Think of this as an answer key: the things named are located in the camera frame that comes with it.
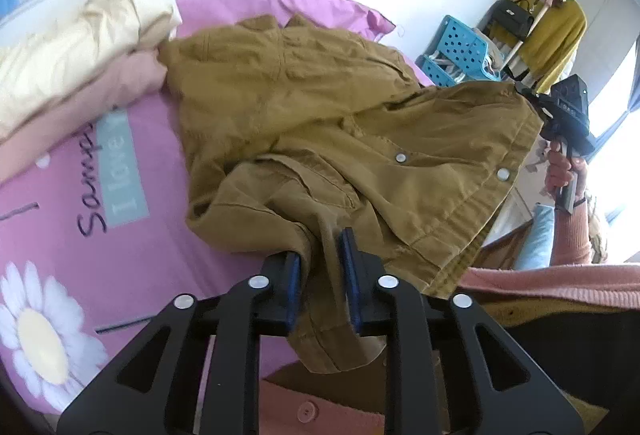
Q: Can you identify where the pink sleeve left forearm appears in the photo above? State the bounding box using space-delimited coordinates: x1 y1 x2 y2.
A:
458 264 639 311

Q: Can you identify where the yellow hanging garment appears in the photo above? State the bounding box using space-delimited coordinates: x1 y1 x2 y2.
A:
489 0 587 93

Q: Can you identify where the peach folded cloth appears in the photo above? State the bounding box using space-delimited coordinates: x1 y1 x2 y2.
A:
1 51 167 182

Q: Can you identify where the teal perforated plastic rack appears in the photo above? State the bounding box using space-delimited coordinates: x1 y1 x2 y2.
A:
418 15 501 88

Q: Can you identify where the black handbag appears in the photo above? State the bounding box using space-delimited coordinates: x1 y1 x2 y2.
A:
491 0 535 41

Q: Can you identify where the person right hand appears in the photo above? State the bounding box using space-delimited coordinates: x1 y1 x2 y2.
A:
544 142 589 200

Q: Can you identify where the pink daisy bed sheet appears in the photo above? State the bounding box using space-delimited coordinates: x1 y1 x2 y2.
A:
0 0 436 416

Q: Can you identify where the pink sleeve right forearm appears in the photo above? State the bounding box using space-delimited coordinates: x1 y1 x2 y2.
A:
550 199 591 266

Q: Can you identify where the cream crumpled cloth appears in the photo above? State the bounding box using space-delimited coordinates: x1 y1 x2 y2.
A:
1 0 182 140

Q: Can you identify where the wooden coat stand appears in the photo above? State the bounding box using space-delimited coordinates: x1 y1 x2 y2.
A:
499 0 594 77

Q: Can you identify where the mustard brown jacket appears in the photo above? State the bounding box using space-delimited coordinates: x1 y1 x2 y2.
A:
158 16 541 374

